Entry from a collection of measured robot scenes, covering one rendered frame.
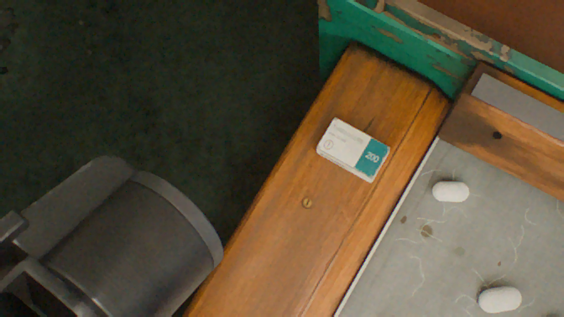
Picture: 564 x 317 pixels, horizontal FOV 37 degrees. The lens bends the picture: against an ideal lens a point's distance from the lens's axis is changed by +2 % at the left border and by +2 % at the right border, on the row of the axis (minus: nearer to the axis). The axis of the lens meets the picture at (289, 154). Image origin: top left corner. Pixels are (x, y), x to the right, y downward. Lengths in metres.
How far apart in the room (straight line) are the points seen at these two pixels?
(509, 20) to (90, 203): 0.42
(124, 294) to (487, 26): 0.45
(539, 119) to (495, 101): 0.04
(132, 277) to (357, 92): 0.50
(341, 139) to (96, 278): 0.47
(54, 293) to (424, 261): 0.51
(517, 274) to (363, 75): 0.24
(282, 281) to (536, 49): 0.30
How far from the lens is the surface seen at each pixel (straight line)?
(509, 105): 0.72
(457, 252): 0.81
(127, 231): 0.34
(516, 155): 0.75
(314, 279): 0.77
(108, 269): 0.34
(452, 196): 0.80
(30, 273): 0.35
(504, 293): 0.79
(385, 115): 0.80
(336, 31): 0.84
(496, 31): 0.71
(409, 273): 0.80
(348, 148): 0.77
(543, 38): 0.69
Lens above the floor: 1.53
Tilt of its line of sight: 75 degrees down
